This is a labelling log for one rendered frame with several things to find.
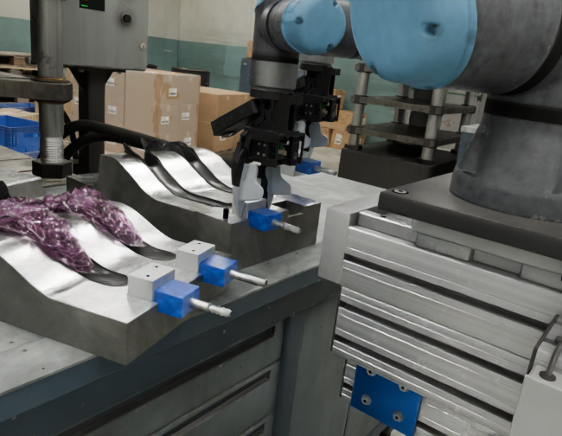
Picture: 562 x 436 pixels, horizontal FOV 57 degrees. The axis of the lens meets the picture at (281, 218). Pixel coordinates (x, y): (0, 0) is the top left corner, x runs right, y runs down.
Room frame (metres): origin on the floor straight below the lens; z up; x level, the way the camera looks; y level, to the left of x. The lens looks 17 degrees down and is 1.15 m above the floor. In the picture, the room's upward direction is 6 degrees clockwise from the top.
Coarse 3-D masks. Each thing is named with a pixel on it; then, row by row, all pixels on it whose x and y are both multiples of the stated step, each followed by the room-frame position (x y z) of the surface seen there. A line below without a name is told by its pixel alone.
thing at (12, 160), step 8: (0, 152) 1.58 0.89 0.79; (8, 152) 1.59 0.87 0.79; (16, 152) 1.61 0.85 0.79; (0, 160) 1.49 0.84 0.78; (8, 160) 1.51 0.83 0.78; (16, 160) 1.50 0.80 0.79; (24, 160) 1.52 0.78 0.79; (8, 168) 1.40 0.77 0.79; (16, 168) 1.41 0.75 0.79; (24, 168) 1.42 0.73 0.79; (48, 184) 1.29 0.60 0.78; (56, 184) 1.31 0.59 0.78; (64, 184) 1.33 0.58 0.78
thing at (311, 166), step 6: (300, 150) 1.21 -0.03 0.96; (306, 156) 1.19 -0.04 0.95; (306, 162) 1.14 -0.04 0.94; (312, 162) 1.14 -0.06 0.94; (318, 162) 1.16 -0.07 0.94; (282, 168) 1.17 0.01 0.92; (288, 168) 1.16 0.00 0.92; (294, 168) 1.15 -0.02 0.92; (300, 168) 1.15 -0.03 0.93; (306, 168) 1.14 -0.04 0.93; (312, 168) 1.14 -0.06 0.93; (318, 168) 1.14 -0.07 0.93; (324, 168) 1.13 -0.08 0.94; (288, 174) 1.16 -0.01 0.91; (294, 174) 1.16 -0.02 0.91; (300, 174) 1.17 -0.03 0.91; (330, 174) 1.12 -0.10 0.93; (336, 174) 1.12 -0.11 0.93
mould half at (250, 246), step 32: (128, 160) 1.01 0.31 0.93; (160, 160) 1.06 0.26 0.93; (128, 192) 0.97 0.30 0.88; (160, 192) 0.96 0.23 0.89; (192, 192) 1.00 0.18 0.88; (224, 192) 1.03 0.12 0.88; (160, 224) 0.91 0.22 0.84; (192, 224) 0.86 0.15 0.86; (224, 224) 0.82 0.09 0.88; (256, 256) 0.86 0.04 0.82
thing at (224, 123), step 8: (248, 104) 0.85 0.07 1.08; (256, 104) 0.85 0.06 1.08; (232, 112) 0.88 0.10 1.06; (240, 112) 0.86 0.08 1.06; (248, 112) 0.85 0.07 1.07; (256, 112) 0.84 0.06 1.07; (216, 120) 0.90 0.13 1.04; (224, 120) 0.89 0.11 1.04; (232, 120) 0.87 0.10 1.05; (240, 120) 0.86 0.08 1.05; (248, 120) 0.87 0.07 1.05; (216, 128) 0.90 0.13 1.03; (224, 128) 0.88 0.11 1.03; (232, 128) 0.89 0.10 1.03; (240, 128) 0.90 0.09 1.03; (224, 136) 0.91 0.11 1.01
